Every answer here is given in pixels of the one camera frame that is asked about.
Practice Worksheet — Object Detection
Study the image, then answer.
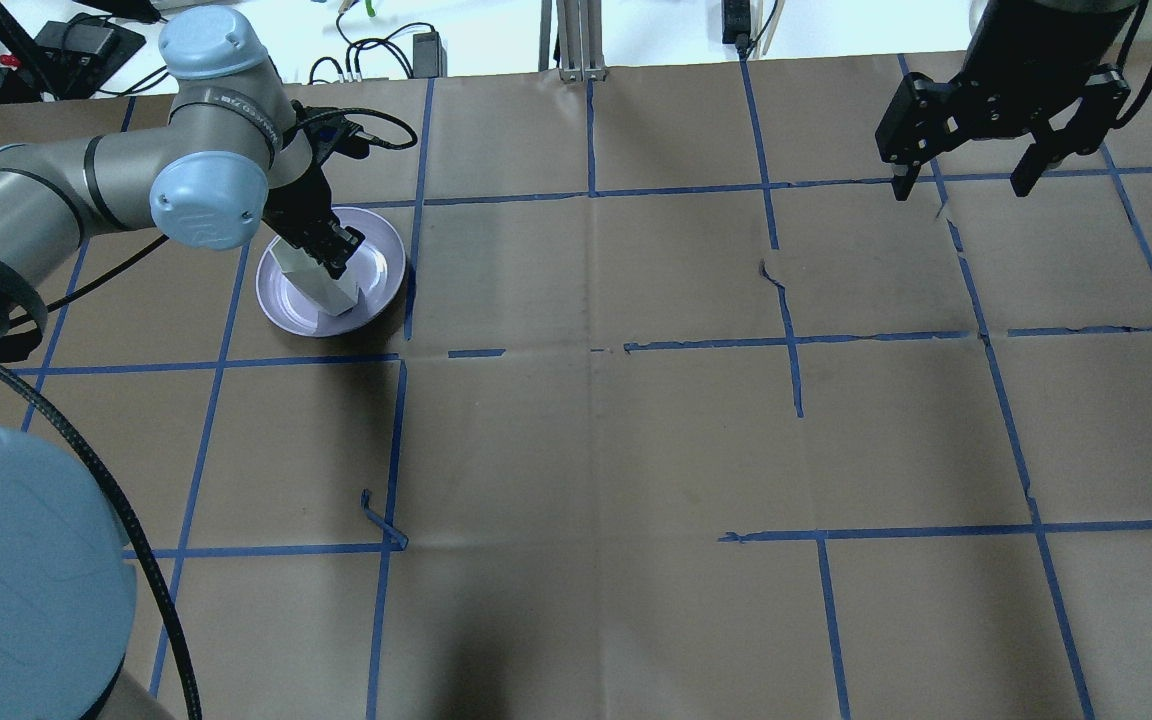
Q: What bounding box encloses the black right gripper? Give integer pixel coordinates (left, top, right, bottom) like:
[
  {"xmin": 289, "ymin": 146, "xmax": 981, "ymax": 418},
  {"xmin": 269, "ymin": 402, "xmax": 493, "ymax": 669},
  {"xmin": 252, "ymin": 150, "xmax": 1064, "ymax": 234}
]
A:
[{"xmin": 874, "ymin": 65, "xmax": 1132, "ymax": 202}]

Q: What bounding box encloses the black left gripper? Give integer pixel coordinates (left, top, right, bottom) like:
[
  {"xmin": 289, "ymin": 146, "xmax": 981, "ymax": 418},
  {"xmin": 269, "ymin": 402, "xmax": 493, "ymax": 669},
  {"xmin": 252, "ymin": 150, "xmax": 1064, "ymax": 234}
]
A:
[{"xmin": 264, "ymin": 165, "xmax": 366, "ymax": 281}]

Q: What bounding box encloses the white faceted cup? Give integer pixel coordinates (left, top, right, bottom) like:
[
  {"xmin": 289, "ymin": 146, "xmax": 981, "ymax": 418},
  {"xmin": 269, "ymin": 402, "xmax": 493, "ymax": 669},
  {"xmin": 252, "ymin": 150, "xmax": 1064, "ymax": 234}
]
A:
[{"xmin": 270, "ymin": 237, "xmax": 361, "ymax": 316}]

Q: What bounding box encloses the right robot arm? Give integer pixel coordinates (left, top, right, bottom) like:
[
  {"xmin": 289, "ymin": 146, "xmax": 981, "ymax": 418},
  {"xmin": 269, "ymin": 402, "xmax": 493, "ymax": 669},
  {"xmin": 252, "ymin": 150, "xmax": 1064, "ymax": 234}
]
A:
[{"xmin": 876, "ymin": 1, "xmax": 1137, "ymax": 200}]

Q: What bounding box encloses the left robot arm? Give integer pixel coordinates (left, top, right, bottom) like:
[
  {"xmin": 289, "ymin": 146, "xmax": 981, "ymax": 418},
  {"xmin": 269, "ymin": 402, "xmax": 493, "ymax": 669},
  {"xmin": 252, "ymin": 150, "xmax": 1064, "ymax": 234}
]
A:
[{"xmin": 0, "ymin": 6, "xmax": 365, "ymax": 719}]

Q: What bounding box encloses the lilac plate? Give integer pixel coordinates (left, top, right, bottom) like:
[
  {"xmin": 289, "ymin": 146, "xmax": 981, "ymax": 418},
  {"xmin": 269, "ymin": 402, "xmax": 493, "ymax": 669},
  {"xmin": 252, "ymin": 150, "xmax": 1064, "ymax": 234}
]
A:
[{"xmin": 255, "ymin": 205, "xmax": 407, "ymax": 338}]

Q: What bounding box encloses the black power adapter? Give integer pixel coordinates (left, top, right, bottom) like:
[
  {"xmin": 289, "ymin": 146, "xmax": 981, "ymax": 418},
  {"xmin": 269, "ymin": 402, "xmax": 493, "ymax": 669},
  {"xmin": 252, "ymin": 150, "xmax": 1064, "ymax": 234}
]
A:
[{"xmin": 410, "ymin": 29, "xmax": 448, "ymax": 79}]

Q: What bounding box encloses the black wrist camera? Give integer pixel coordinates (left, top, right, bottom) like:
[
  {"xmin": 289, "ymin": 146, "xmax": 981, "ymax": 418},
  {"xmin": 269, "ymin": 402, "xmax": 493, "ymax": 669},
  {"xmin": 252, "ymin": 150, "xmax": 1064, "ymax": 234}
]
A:
[{"xmin": 297, "ymin": 113, "xmax": 372, "ymax": 167}]

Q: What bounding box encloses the black cable bundle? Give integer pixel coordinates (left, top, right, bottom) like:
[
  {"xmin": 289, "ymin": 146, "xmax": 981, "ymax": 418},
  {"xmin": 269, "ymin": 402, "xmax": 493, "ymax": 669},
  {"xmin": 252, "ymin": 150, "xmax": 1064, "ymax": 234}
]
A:
[{"xmin": 308, "ymin": 10, "xmax": 417, "ymax": 86}]

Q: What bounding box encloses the black wall plug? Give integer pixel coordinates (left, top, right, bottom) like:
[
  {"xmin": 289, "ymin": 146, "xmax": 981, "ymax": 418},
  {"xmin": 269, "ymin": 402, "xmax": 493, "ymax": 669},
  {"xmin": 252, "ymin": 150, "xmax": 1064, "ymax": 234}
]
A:
[{"xmin": 719, "ymin": 0, "xmax": 753, "ymax": 46}]

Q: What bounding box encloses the aluminium frame post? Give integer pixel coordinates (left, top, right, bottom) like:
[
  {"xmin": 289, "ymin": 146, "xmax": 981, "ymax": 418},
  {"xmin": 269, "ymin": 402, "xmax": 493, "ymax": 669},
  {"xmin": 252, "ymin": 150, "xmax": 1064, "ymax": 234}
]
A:
[{"xmin": 538, "ymin": 1, "xmax": 608, "ymax": 85}]

